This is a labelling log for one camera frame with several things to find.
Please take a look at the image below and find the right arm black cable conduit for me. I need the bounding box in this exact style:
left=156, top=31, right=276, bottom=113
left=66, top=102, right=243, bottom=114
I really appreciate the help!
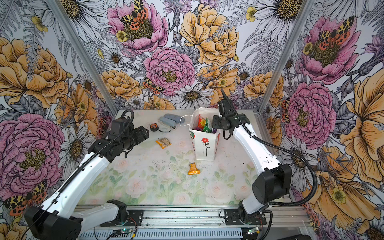
left=220, top=88, right=318, bottom=207

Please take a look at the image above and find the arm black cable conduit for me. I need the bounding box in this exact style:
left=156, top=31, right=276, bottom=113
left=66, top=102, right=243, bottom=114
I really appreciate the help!
left=220, top=88, right=318, bottom=207
left=20, top=109, right=135, bottom=235

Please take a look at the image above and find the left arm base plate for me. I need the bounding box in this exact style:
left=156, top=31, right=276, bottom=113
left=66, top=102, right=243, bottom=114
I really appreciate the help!
left=100, top=210, right=144, bottom=227

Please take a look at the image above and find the black orange tape roll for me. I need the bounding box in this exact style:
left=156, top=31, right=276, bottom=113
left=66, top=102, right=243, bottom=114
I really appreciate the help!
left=150, top=123, right=159, bottom=132

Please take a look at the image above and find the white paper bag red flower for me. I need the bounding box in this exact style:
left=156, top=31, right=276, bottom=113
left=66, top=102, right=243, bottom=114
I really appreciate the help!
left=180, top=108, right=223, bottom=161

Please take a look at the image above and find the small orange snack packet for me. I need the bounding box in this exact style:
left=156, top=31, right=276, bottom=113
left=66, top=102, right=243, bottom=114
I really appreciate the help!
left=188, top=163, right=201, bottom=176

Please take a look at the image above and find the blue grey case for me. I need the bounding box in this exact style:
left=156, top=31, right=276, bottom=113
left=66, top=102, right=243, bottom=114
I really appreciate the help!
left=164, top=114, right=182, bottom=124
left=159, top=117, right=177, bottom=128

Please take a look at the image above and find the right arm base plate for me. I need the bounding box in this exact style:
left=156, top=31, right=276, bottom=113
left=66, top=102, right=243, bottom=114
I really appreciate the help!
left=220, top=208, right=267, bottom=226

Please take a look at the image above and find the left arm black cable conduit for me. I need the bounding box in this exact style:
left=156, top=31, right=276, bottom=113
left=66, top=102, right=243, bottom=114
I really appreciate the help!
left=20, top=109, right=135, bottom=235

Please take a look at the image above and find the small tan snack packet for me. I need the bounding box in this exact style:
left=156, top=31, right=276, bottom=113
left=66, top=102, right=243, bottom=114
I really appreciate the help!
left=156, top=138, right=172, bottom=149

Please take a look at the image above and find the red yellow snack packet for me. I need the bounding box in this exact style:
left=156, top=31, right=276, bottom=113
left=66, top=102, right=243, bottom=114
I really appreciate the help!
left=197, top=115, right=206, bottom=131

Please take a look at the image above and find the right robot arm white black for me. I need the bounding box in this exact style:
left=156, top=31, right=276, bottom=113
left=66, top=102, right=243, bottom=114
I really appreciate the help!
left=213, top=91, right=292, bottom=224

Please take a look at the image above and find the aluminium rail frame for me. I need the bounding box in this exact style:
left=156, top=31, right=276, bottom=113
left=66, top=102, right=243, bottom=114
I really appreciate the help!
left=78, top=205, right=316, bottom=240

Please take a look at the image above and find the green yellow candy bag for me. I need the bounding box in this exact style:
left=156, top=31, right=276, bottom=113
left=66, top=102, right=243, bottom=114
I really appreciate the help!
left=203, top=118, right=212, bottom=133

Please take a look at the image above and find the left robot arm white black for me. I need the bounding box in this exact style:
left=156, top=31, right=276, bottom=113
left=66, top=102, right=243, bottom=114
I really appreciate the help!
left=24, top=117, right=150, bottom=240

